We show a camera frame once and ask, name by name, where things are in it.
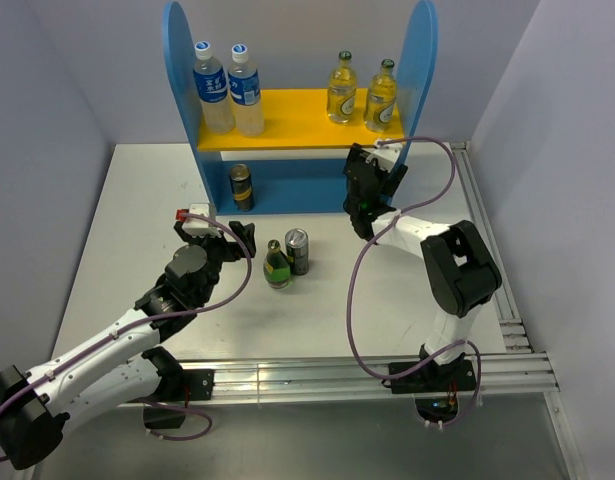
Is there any blue-label water bottle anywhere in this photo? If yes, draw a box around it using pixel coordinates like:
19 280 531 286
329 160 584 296
193 41 235 134
227 43 265 137

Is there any blue and yellow shelf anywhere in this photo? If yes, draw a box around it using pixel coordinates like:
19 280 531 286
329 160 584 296
161 0 440 217

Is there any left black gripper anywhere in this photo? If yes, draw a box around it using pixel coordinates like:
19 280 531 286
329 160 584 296
175 220 254 304

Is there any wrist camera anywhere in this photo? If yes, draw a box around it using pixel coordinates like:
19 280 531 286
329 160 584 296
176 203 220 238
367 138 403 171

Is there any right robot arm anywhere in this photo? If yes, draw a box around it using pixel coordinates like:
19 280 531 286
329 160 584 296
343 140 502 390

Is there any black drink can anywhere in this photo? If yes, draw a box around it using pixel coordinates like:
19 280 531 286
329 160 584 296
229 164 255 211
285 228 309 275

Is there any green glass bottle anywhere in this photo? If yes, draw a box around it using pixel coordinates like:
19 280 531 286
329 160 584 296
263 239 291 289

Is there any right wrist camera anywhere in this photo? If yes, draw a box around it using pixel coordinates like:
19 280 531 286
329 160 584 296
367 138 403 171

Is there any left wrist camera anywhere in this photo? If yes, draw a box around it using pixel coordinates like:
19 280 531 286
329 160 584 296
176 203 220 238

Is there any left blue-label water bottle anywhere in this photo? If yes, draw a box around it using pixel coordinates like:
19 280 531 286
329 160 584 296
193 41 235 134

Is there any clear soda bottle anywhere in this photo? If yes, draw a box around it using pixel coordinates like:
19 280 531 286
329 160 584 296
363 58 397 132
327 50 357 124

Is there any right blue-label water bottle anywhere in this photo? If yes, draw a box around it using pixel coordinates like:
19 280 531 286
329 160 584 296
227 43 265 137

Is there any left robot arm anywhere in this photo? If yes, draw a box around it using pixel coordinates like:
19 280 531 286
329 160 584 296
0 211 256 470

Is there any aluminium front rail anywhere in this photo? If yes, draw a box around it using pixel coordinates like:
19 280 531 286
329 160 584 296
181 353 559 406

